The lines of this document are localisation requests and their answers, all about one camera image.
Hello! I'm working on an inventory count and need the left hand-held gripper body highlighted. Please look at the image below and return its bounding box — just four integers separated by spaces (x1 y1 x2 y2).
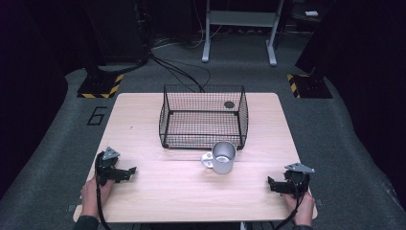
94 146 129 187

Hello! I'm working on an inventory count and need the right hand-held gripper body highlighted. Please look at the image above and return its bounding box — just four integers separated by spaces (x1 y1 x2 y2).
283 162 316 196

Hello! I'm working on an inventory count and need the white mug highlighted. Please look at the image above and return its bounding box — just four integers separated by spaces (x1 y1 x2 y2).
200 141 238 175

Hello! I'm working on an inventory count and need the black wire basket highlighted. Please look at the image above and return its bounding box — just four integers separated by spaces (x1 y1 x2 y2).
158 83 250 150

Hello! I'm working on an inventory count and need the person's right hand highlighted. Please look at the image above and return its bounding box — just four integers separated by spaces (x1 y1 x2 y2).
282 190 316 227

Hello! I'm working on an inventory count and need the person's left hand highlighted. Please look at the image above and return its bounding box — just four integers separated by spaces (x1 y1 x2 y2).
79 175 115 220

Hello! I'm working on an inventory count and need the black striped-edge stand base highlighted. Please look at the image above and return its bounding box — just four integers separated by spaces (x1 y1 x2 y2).
77 72 124 100
285 73 333 100

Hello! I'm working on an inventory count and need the dark cabinet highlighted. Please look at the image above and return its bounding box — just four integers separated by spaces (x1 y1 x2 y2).
80 0 151 66

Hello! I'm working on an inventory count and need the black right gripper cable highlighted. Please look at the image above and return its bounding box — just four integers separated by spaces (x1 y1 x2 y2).
273 178 305 230

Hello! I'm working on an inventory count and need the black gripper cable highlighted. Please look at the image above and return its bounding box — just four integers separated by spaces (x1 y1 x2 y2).
273 178 305 230
94 151 113 230

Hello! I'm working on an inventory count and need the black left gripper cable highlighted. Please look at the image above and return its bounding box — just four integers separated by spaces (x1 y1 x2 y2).
94 151 113 230

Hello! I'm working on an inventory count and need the black floor cable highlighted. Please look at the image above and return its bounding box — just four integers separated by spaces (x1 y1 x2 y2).
161 57 213 88
148 52 206 94

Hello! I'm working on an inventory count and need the white cable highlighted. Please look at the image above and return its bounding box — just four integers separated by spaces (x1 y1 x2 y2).
151 0 224 51

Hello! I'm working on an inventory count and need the white metal stand frame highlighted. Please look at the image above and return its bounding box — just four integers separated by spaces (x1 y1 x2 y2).
201 0 287 67

